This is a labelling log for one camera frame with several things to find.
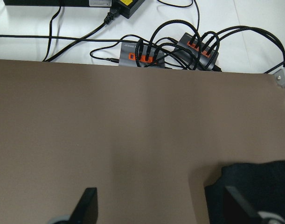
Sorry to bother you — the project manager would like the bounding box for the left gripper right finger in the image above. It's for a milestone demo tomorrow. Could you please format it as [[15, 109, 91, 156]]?
[[223, 186, 262, 224]]

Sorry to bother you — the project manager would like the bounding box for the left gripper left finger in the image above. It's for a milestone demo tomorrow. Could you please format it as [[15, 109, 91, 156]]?
[[67, 187, 97, 224]]

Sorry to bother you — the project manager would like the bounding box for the black graphic t-shirt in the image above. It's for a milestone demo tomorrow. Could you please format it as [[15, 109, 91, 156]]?
[[204, 160, 285, 224]]

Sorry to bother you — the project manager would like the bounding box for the red power strip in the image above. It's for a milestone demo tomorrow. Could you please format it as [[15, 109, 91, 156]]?
[[118, 42, 165, 68], [176, 32, 220, 71]]

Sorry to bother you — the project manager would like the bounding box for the black power adapter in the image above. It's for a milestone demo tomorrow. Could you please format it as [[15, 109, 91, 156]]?
[[104, 0, 145, 24]]

